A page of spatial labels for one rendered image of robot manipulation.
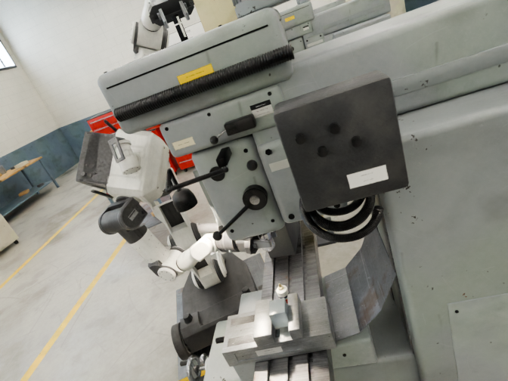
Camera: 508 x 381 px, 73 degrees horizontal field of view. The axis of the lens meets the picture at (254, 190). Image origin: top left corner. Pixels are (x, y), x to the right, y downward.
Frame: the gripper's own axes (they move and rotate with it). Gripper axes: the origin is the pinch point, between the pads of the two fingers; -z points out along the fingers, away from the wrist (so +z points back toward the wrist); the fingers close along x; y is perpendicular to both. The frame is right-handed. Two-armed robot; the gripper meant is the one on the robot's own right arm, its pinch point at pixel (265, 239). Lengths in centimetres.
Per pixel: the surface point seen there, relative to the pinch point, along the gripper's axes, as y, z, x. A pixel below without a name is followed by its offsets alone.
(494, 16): -48, -67, 11
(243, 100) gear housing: -48, -14, -8
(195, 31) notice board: -100, 501, 780
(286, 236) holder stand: 17.3, 6.2, 23.9
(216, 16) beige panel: -77, 76, 156
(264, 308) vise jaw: 16.7, 0.2, -14.9
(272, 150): -34.0, -16.9, -6.8
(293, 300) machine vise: 16.6, -8.8, -10.9
